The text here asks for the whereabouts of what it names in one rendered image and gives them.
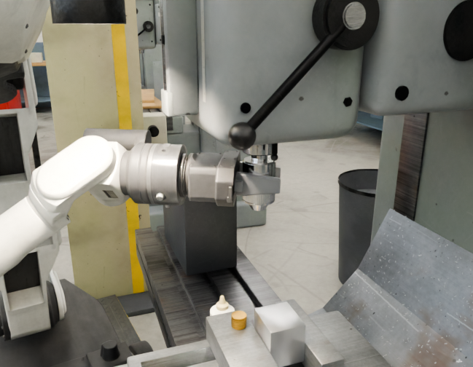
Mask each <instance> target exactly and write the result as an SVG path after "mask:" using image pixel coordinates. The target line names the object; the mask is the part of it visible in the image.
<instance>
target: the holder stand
mask: <svg viewBox="0 0 473 367"><path fill-rule="evenodd" d="M163 214H164V227H165V237H166V239H167V241H168V243H169V244H170V246H171V248H172V250H173V252H174V253H175V255H176V257H177V259H178V260H179V263H180V264H181V267H182V268H183V270H184V272H185V274H186V275H187V276H189V275H196V274H200V273H204V272H212V271H216V270H220V269H227V268H231V267H236V266H237V197H236V200H235V205H234V207H227V206H217V205H216V203H215V202H196V201H189V197H188V196H186V198H185V201H184V204H183V205H170V207H169V208H166V207H165V205H163Z"/></svg>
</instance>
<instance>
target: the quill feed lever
mask: <svg viewBox="0 0 473 367"><path fill-rule="evenodd" d="M379 15H380V10H379V3H378V0H316V2H315V4H314V7H313V14H312V23H313V30H314V32H315V34H316V36H317V38H318V40H319V41H320V42H319V43H318V45H317V46H316V47H315V48H314V49H313V50H312V51H311V52H310V54H309V55H308V56H307V57H306V58H305V59H304V61H302V62H301V64H299V65H298V67H297V68H296V69H295V70H294V71H293V72H292V73H291V74H290V75H289V77H288V78H287V79H286V80H285V81H284V82H283V84H282V85H281V86H280V87H279V88H278V89H277V90H276V91H275V92H274V93H273V94H272V95H271V96H270V97H269V99H268V100H267V101H266V102H265V103H264V104H263V105H262V107H261V108H260V109H259V110H258V111H257V112H256V113H255V114H254V116H253V117H252V118H250V120H249V121H248V122H247V123H246V122H238V123H236V124H234V125H233V126H232V127H231V128H230V130H229V133H228V140H229V142H230V144H231V146H232V147H234V148H235V149H237V150H247V149H249V148H251V147H252V146H253V145H254V143H255V140H256V137H257V135H256V132H255V130H256V129H257V128H258V127H259V126H260V125H261V124H262V122H263V121H264V120H265V119H266V118H267V117H268V116H269V114H270V113H271V112H272V111H273V110H274V109H275V108H276V106H277V105H278V104H279V103H280V102H281V101H282V100H283V99H284V98H285V97H286V96H287V95H288V94H289V93H290V91H291V90H292V89H293V88H294V87H295V86H296V85H297V83H298V82H299V81H300V80H301V79H302V78H303V77H304V75H306V73H307V72H309V70H310V69H311V68H312V67H313V66H314V65H315V64H316V63H317V62H318V60H319V59H320V58H321V57H322V56H323V55H324V54H325V52H326V51H327V50H328V49H329V48H330V49H334V50H356V49H358V48H360V47H362V46H364V45H365V44H366V43H367V42H368V41H369V40H370V39H371V38H372V36H373V34H374V32H375V30H376V28H377V26H378V21H379Z"/></svg>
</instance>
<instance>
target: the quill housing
mask: <svg viewBox="0 0 473 367"><path fill-rule="evenodd" d="M315 2H316V0H196V21H197V49H198V103H199V112H198V114H196V115H187V118H188V119H189V120H191V121H192V122H194V123H195V124H196V125H197V126H198V127H200V128H202V129H203V130H205V131H206V132H207V133H208V134H210V135H211V136H213V137H214V138H215V139H217V140H218V141H220V142H221V143H223V144H225V145H227V146H231V144H230V142H229V140H228V133H229V130H230V128H231V127H232V126H233V125H234V124H236V123H238V122H246V123H247V122H248V121H249V120H250V118H252V117H253V116H254V114H255V113H256V112H257V111H258V110H259V109H260V108H261V107H262V105H263V104H264V103H265V102H266V101H267V100H268V99H269V97H270V96H271V95H272V94H273V93H274V92H275V91H276V90H277V89H278V88H279V87H280V86H281V85H282V84H283V82H284V81H285V80H286V79H287V78H288V77H289V75H290V74H291V73H292V72H293V71H294V70H295V69H296V68H297V67H298V65H299V64H301V62H302V61H304V59H305V58H306V57H307V56H308V55H309V54H310V52H311V51H312V50H313V49H314V48H315V47H316V46H317V45H318V43H319V42H320V41H319V40H318V38H317V36H316V34H315V32H314V30H313V23H312V14H313V7H314V4H315ZM363 52H364V46H362V47H360V48H358V49H356V50H334V49H330V48H329V49H328V50H327V51H326V52H325V54H324V55H323V56H322V57H321V58H320V59H319V60H318V62H317V63H316V64H315V65H314V66H313V67H312V68H311V69H310V70H309V72H307V73H306V75H304V77H303V78H302V79H301V80H300V81H299V82H298V83H297V85H296V86H295V87H294V88H293V89H292V90H291V91H290V93H289V94H288V95H287V96H286V97H285V98H284V99H283V100H282V101H281V102H280V103H279V104H278V105H277V106H276V108H275V109H274V110H273V111H272V112H271V113H270V114H269V116H268V117H267V118H266V119H265V120H264V121H263V122H262V124H261V125H260V126H259V127H258V128H257V129H256V130H255V132H256V135H257V137H256V140H255V143H254V145H253V146H255V145H263V144H272V143H288V142H297V141H312V140H321V139H330V138H339V137H343V136H344V135H347V134H348V133H349V132H350V131H352V129H353V128H354V127H355V125H356V121H357V118H358V111H359V95H360V86H361V70H362V61H363Z"/></svg>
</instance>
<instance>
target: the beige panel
mask: <svg viewBox="0 0 473 367"><path fill-rule="evenodd" d="M125 14H126V24H52V15H51V9H50V7H49V9H48V10H47V14H46V18H45V22H44V25H43V28H42V38H43V45H44V55H45V61H46V67H47V78H48V84H49V89H50V100H51V106H52V117H53V123H54V128H55V139H56V145H57V151H58V153H59V152H61V151H62V150H64V149H65V148H66V147H68V146H70V145H71V144H72V143H73V142H75V141H77V140H78V139H80V138H83V133H84V131H85V129H86V128H102V129H124V130H144V118H143V106H142V94H141V73H140V62H139V51H138V29H137V17H136V0H125ZM67 215H69V218H70V220H71V222H70V223H69V224H67V229H68V235H69V246H70V251H71V263H72V269H73V274H74V285H75V286H77V287H78V288H80V289H82V290H83V291H85V292H86V293H88V294H90V295H91V296H92V297H94V298H95V299H101V298H103V297H107V296H111V295H114V294H115V295H116V297H117V298H118V300H119V302H120V303H121V305H122V308H123V309H124V310H125V313H126V315H127V316H128V317H132V316H137V315H143V314H148V313H152V312H155V309H154V307H153V304H152V300H151V298H150V295H149V291H148V288H147V286H146V282H145V279H144V276H143V273H142V271H141V266H140V264H139V261H138V257H137V253H136V235H135V230H136V229H143V228H148V227H150V216H149V204H136V203H135V202H134V201H132V199H131V198H129V199H128V200H127V201H126V202H124V203H122V204H121V205H118V206H111V207H110V206H106V205H103V204H101V203H100V202H99V201H98V200H97V199H96V198H95V197H94V196H93V195H92V194H91V193H90V192H89V191H87V192H85V193H84V194H83V195H81V196H80V197H78V198H77V199H76V200H74V202H73V204H72V205H71V208H70V210H69V212H68V214H67Z"/></svg>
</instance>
